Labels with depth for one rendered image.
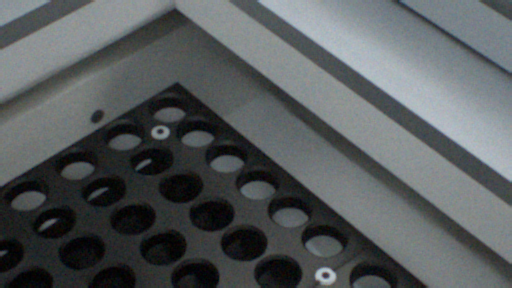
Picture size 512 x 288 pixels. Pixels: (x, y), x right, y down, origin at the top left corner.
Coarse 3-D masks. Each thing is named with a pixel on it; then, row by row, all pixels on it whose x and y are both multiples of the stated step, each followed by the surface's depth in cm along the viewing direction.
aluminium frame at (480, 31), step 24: (408, 0) 29; (432, 0) 28; (456, 0) 27; (480, 0) 27; (504, 0) 27; (456, 24) 28; (480, 24) 27; (504, 24) 27; (480, 48) 28; (504, 48) 27
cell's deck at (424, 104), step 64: (0, 0) 30; (64, 0) 30; (128, 0) 32; (192, 0) 33; (256, 0) 30; (320, 0) 30; (384, 0) 30; (0, 64) 30; (64, 64) 32; (256, 64) 32; (320, 64) 29; (384, 64) 28; (448, 64) 28; (384, 128) 28; (448, 128) 26; (448, 192) 27
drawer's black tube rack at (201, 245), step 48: (96, 144) 32; (144, 144) 32; (0, 192) 31; (48, 192) 31; (144, 192) 31; (192, 192) 35; (0, 240) 30; (48, 240) 29; (96, 240) 30; (144, 240) 30; (192, 240) 29; (240, 240) 33
